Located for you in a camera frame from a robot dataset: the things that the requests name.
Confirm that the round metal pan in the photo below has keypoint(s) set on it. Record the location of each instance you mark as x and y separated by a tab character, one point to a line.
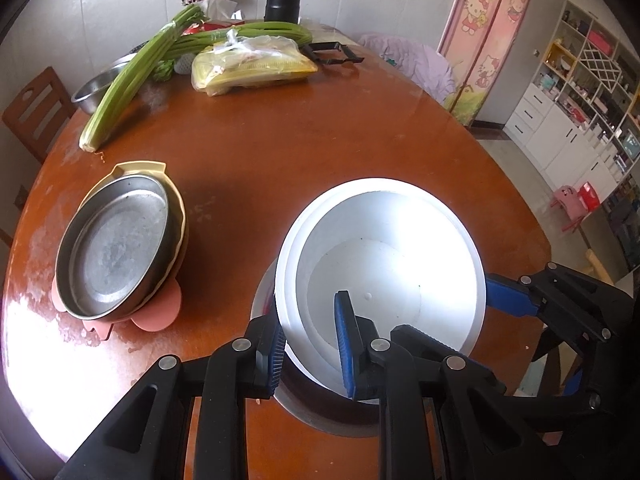
120	245

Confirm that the pink cartoon cat wardrobe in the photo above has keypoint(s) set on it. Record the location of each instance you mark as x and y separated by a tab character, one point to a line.
485	35

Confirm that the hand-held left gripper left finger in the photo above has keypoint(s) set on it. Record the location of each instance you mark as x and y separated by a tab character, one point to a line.
272	355

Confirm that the white shelf cabinet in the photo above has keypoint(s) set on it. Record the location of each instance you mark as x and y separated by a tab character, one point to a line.
575	110

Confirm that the large red paper bowl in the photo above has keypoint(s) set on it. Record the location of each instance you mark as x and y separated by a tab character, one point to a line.
284	280

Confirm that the red packet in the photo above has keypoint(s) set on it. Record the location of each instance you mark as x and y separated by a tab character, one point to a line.
220	24

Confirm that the yellow food bag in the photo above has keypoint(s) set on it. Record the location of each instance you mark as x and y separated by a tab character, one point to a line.
250	67

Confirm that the yellow shell-shaped plate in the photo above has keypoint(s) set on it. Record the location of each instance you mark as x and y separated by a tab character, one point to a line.
145	166

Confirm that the white foam net sleeve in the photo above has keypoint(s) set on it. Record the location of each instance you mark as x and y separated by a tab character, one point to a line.
183	66

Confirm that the purple cloth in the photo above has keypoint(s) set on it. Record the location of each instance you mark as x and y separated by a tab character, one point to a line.
415	65

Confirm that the thin green celery stalks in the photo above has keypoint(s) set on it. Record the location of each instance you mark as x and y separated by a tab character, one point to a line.
260	30

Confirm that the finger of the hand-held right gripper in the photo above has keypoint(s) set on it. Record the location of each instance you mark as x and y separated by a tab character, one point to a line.
420	339
505	295

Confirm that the orange pig-shaped plate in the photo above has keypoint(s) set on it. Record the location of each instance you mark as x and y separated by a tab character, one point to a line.
155	317

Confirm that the brown wooden chair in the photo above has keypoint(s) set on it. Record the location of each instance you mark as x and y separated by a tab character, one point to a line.
35	115

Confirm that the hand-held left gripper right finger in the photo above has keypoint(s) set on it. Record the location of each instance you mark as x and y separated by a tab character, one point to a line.
345	340

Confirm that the small steel bowl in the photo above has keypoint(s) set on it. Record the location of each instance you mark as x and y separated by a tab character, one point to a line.
320	417

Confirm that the black metal tongs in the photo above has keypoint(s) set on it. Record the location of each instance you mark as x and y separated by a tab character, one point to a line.
350	55

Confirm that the large steel basin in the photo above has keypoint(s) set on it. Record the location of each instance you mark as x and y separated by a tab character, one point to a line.
95	92

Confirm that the pale celery bunch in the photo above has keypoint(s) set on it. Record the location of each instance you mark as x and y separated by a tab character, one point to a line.
125	85

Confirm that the low wall outlet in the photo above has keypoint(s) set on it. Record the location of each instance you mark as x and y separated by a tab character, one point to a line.
21	196

